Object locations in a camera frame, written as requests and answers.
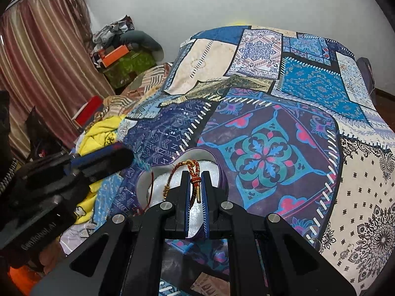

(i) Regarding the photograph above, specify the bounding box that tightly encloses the green patterned bag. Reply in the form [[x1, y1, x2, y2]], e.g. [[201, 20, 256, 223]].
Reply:
[[102, 51, 156, 89]]

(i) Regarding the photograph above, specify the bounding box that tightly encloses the blue patchwork bedspread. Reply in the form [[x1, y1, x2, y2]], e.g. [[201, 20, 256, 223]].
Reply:
[[106, 25, 394, 295]]

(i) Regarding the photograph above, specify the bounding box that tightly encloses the dark grey bag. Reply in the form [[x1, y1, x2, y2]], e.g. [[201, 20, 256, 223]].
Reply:
[[356, 57, 375, 98]]

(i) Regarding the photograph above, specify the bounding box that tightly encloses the striped brown curtain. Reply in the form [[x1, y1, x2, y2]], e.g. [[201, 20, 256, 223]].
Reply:
[[1, 0, 114, 157]]

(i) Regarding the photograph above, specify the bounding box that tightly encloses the orange sleeve forearm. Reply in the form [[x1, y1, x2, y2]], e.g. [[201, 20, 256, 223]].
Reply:
[[8, 265, 41, 296]]

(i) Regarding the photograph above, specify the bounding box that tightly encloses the yellow cartoon blanket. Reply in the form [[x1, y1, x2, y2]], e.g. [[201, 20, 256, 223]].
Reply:
[[74, 115, 126, 224]]

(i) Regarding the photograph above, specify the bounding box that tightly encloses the red box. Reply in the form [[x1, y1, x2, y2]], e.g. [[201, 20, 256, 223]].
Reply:
[[72, 95, 103, 128]]

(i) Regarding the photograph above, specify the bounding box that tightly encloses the pile of clothes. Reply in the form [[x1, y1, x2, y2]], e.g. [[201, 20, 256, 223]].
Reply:
[[90, 15, 165, 63]]

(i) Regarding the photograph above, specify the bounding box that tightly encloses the red beaded cord bracelet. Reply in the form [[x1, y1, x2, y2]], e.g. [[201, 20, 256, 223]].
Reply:
[[140, 159, 203, 215]]

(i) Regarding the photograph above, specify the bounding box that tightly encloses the orange box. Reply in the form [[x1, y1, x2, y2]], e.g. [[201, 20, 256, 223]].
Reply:
[[102, 45, 129, 68]]

